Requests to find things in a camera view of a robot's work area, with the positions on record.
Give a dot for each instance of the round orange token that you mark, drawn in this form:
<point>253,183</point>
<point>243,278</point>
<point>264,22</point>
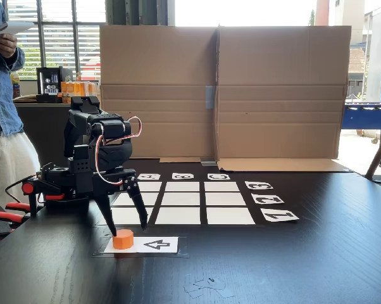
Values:
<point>123,240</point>

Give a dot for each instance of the white notebook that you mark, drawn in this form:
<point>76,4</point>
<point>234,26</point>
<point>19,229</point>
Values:
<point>16,28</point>

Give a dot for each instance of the white nine-square grid sheet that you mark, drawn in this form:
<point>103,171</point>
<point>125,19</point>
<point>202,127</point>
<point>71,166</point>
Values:
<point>178,215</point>

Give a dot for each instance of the person's hand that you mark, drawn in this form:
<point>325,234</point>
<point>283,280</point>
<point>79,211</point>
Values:
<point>3,46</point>

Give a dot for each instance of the paper label letter A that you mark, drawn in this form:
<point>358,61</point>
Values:
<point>148,176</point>

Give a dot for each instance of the paper label letter B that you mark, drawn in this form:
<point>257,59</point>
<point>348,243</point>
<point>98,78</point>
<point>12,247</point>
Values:
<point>183,176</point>

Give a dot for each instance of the white arrow paper sheet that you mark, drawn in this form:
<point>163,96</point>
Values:
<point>173,245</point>

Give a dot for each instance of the dark counter cabinet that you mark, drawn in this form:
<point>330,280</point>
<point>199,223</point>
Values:
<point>45,133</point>

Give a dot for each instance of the orange drink carton pack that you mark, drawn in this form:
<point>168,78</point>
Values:
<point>79,90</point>

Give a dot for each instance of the grey tape piece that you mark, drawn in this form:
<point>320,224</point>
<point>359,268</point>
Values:
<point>208,163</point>

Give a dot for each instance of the red black table clamp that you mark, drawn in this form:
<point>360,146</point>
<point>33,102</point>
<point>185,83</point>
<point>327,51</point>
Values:
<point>27,188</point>

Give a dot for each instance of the paper label letter C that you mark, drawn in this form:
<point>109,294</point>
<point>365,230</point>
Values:
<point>219,176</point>

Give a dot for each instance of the black mini fridge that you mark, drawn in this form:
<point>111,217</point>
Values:
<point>67,74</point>

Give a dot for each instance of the brown cardboard box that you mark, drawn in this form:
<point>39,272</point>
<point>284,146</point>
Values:
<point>282,79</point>
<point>159,63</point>

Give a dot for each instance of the standing person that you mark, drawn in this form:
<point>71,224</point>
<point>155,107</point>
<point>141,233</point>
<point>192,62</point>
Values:
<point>7,158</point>

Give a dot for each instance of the grey tape strip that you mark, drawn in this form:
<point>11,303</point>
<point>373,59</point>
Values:
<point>210,97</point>

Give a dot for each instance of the paper label number 3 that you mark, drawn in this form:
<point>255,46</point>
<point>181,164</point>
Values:
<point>259,185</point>

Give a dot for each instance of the yellow bottle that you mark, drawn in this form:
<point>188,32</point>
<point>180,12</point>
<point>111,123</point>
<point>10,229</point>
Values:
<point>15,87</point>

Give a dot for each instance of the paper label number 2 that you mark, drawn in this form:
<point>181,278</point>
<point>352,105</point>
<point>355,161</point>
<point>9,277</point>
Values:
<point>267,199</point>

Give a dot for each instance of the window with blinds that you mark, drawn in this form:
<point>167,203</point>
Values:
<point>57,41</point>

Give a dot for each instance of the paper label number 1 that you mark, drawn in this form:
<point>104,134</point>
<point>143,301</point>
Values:
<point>279,216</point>

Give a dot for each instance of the blue foosball table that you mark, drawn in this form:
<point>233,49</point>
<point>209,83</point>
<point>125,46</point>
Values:
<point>367,120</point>

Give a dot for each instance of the black slanted metal leg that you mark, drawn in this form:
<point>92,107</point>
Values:
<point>380,149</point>

